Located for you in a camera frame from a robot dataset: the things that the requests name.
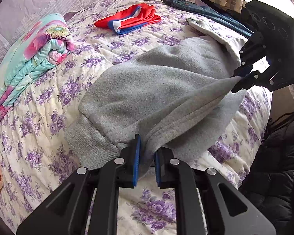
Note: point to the purple floral bedspread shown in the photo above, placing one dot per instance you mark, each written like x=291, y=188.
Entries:
x=44, y=137

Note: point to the white lace cover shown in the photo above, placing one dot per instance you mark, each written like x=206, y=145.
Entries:
x=39, y=2

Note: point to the folded turquoise floral quilt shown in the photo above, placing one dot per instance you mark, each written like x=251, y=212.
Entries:
x=34, y=56

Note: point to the red and blue shorts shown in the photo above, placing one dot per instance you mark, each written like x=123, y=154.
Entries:
x=129, y=17

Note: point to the black jacket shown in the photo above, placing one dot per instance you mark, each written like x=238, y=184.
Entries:
x=281, y=166

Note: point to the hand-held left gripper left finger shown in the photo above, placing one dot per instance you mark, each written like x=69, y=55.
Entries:
x=136, y=160

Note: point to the blue jeans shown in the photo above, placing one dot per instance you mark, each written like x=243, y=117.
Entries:
x=210, y=12

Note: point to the grey sweatshirt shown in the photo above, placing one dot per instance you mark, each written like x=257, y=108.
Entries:
x=149, y=90

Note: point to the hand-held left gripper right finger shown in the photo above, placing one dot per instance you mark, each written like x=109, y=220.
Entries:
x=158, y=167

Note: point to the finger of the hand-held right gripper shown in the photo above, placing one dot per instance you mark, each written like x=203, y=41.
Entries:
x=251, y=51
x=256, y=78

